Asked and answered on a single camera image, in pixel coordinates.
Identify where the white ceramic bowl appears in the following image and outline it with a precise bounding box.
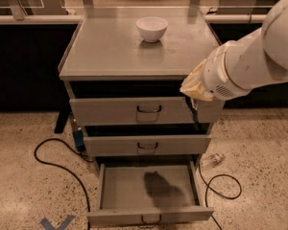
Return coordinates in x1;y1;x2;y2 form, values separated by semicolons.
136;16;168;42

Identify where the blue power adapter box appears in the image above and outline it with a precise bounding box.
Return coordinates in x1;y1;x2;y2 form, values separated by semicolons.
72;129;85;152

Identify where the grey top drawer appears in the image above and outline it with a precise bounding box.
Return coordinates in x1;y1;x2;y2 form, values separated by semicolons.
70;97;224;126

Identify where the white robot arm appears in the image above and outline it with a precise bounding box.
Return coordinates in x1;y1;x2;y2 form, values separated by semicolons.
180;0;288;102

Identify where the dark counter with light top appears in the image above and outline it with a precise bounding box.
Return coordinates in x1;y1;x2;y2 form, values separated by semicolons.
0;22;288;111

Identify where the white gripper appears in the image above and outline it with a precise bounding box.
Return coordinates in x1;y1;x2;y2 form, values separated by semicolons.
180;45;250;102

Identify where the grey middle drawer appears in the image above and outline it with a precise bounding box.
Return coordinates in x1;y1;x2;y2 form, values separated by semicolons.
84;135;211;156

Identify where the clear plastic bottle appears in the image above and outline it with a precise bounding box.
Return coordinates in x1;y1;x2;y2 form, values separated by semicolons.
201;153;226;170

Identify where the black right floor cable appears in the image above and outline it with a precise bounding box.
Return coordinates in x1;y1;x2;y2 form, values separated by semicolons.
198;163;243;230

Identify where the grey open bottom drawer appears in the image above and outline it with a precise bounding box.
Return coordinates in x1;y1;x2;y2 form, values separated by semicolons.
87;161;213;227

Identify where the grey metal drawer cabinet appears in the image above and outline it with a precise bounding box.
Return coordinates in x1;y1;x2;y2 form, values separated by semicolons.
57;6;239;184

